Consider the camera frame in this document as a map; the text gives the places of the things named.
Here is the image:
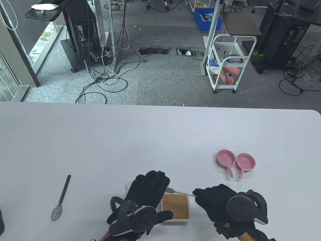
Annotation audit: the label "clear plastic sugar container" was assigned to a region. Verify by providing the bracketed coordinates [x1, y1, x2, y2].
[160, 192, 191, 225]

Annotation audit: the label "black tray shelf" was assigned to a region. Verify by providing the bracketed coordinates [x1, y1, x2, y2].
[25, 4, 65, 21]

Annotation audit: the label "black power strip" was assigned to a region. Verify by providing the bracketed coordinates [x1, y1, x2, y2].
[139, 47, 170, 55]

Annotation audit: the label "black white hand controller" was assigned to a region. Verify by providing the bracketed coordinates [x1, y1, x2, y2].
[108, 196, 158, 237]
[226, 190, 269, 225]

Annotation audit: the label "silver metal frame post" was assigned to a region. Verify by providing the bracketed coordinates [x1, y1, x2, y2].
[201, 0, 222, 76]
[108, 0, 116, 73]

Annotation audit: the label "black desk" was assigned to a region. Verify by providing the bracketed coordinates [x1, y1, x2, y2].
[288, 0, 321, 25]

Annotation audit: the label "white cloth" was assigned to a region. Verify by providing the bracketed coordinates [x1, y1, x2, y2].
[31, 4, 59, 12]

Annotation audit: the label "black computer rack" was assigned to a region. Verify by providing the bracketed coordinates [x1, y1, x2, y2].
[251, 3, 311, 74]

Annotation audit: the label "grey disposable spoon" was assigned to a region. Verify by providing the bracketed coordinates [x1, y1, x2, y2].
[51, 175, 71, 221]

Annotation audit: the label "black wheeled equipment stand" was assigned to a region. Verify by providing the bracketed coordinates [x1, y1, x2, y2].
[60, 0, 116, 73]

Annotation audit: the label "person's right hand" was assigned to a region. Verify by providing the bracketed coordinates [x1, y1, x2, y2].
[192, 184, 269, 241]

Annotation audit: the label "pink handled ceramic dish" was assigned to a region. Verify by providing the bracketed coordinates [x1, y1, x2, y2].
[217, 149, 236, 178]
[236, 153, 256, 179]

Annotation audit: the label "black keyboard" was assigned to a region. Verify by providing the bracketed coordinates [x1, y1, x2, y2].
[300, 0, 321, 11]

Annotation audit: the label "brown sugar granules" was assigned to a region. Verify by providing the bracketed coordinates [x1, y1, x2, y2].
[163, 195, 189, 219]

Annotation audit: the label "tangle of floor cables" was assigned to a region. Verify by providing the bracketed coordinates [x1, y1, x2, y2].
[279, 40, 321, 96]
[75, 0, 187, 104]

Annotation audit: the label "grey floor socket box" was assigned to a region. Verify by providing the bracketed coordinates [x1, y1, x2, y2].
[176, 46, 205, 57]

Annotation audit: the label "office chair wheel base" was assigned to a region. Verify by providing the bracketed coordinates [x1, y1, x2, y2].
[146, 0, 173, 12]

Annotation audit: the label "brown top stand table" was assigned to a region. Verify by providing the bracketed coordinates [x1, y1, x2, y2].
[220, 11, 263, 36]

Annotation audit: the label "white rolling cart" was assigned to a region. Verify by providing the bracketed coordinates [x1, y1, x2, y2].
[207, 34, 257, 94]

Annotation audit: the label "pink plastic basin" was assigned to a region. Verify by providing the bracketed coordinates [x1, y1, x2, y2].
[220, 67, 240, 84]

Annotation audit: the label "person's left hand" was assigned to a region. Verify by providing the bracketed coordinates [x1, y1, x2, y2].
[107, 171, 173, 236]

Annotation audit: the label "blue plastic bin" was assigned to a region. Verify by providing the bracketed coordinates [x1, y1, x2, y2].
[194, 8, 223, 32]

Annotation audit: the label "white plastic coffee spoon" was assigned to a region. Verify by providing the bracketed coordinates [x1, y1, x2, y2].
[167, 187, 197, 197]

